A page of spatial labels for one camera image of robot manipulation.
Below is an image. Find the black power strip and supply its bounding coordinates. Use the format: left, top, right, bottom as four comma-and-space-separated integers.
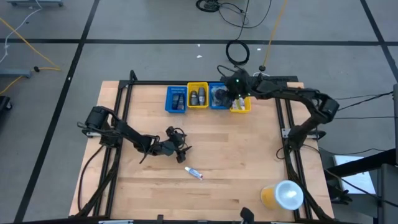
220, 75, 299, 83

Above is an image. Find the black rounded object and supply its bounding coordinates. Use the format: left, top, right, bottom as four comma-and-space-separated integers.
240, 207, 255, 224

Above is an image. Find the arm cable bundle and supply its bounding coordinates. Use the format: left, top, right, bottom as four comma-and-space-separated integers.
76, 144, 122, 218
275, 142, 335, 220

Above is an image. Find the white box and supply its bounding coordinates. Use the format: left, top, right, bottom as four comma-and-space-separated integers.
332, 154, 377, 195

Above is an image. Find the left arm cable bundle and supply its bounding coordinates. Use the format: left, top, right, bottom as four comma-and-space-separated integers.
76, 144, 122, 218

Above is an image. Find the black cable coil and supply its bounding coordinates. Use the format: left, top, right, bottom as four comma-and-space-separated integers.
195, 0, 221, 13

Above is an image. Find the grey cart base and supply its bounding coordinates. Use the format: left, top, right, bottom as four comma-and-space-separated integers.
6, 0, 65, 7
0, 68, 34, 79

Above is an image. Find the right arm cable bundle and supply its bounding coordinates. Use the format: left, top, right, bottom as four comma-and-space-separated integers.
275, 142, 335, 220

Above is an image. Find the grey cabinet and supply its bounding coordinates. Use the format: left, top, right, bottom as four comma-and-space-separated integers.
377, 163, 398, 224

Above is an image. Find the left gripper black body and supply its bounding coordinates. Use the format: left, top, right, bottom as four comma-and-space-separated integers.
160, 139, 185, 156

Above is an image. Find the yellow cup with white lid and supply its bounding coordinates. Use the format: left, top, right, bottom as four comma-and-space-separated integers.
260, 179, 305, 212

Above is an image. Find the blue plastic bin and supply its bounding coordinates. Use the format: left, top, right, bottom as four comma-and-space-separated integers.
208, 82, 233, 111
164, 85, 188, 114

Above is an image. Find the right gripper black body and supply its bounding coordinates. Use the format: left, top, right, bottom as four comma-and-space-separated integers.
223, 86, 246, 105

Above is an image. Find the yellow plastic bin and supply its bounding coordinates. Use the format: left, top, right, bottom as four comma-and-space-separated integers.
229, 96, 252, 114
187, 82, 210, 110

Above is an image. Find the yellow floor cable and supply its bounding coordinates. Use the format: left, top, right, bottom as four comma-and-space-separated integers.
0, 17, 62, 96

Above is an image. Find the black desk beam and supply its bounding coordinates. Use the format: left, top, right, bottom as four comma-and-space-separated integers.
323, 148, 398, 179

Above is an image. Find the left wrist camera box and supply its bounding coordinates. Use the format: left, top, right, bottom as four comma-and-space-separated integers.
165, 126, 187, 142

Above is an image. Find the white floor cable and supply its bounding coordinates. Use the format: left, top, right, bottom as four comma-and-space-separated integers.
0, 0, 44, 65

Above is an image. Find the coiled black floor cable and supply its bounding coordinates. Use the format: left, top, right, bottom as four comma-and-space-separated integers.
225, 39, 251, 67

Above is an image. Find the yellow hanging cable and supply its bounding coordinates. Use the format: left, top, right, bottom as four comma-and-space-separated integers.
259, 0, 289, 72

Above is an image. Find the black floor object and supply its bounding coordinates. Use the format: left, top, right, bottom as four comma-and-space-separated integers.
0, 95, 13, 113

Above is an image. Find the black metal table frame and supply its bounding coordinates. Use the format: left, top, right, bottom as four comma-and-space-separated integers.
105, 70, 315, 220

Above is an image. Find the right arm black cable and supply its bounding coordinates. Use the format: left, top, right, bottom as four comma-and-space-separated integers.
216, 64, 238, 76

